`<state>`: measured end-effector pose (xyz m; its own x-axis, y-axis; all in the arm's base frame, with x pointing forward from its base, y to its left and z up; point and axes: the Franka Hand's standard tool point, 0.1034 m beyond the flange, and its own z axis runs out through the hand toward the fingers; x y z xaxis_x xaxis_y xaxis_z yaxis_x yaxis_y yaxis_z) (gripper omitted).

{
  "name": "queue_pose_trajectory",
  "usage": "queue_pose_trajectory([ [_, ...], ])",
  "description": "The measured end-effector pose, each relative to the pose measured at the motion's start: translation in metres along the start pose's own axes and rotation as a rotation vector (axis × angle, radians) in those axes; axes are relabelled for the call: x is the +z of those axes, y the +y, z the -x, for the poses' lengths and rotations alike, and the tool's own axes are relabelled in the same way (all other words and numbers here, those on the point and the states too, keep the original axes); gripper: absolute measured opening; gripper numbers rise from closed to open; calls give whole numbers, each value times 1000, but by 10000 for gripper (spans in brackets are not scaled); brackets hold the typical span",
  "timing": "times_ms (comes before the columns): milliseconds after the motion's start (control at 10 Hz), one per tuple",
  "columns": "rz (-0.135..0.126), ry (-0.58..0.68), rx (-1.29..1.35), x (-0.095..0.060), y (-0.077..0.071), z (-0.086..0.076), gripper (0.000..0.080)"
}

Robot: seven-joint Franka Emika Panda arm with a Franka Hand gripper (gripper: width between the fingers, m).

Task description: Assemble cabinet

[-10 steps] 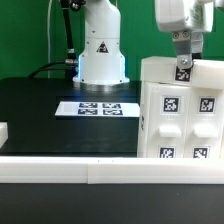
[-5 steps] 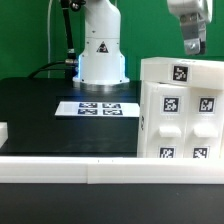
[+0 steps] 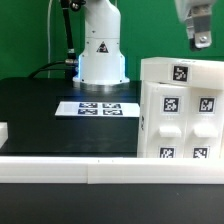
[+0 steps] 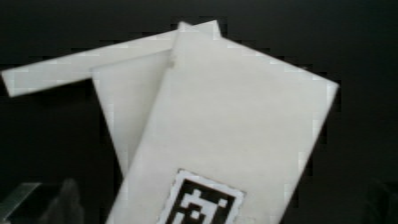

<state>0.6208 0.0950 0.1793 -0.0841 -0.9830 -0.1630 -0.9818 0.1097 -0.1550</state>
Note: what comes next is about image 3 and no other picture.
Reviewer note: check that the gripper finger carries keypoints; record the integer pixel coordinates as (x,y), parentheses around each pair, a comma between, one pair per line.
(199,32)

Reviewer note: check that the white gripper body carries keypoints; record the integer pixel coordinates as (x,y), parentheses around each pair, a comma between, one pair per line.
(193,8)

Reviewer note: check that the white cabinet top block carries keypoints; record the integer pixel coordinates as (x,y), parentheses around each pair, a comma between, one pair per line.
(185,72)

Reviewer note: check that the white cabinet door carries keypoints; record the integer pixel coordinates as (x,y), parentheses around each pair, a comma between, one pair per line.
(166,121)
(204,124)

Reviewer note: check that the white cabinet body box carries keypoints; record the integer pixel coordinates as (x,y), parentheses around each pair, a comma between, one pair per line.
(143,128)

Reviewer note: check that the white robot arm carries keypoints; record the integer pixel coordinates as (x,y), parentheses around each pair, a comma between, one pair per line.
(101,66)

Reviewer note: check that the white marker sheet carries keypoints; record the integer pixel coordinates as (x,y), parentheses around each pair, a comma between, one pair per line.
(97,109)

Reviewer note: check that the white U-shaped fence frame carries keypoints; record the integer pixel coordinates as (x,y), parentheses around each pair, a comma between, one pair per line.
(110,170)

